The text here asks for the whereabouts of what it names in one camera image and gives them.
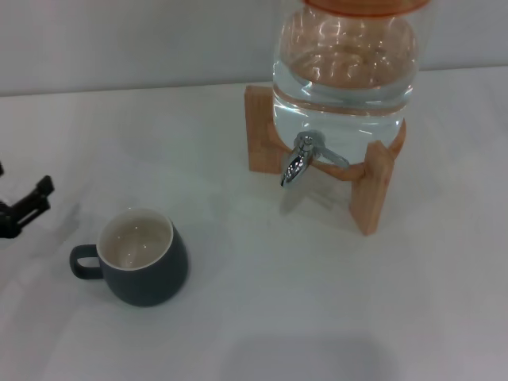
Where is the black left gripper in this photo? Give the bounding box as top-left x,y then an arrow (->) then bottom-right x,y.
0,175 -> 54,240

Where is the glass water dispenser jar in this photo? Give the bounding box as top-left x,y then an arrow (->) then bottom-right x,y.
271,7 -> 421,149

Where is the wooden dispenser stand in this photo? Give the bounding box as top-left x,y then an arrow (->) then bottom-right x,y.
243,84 -> 408,237

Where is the chrome faucet tap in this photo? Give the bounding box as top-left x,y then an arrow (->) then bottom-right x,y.
279,130 -> 351,189

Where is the black ceramic cup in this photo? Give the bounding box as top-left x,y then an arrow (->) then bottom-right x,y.
70,206 -> 191,307

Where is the orange dispenser lid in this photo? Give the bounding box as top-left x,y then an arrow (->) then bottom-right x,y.
302,0 -> 431,17

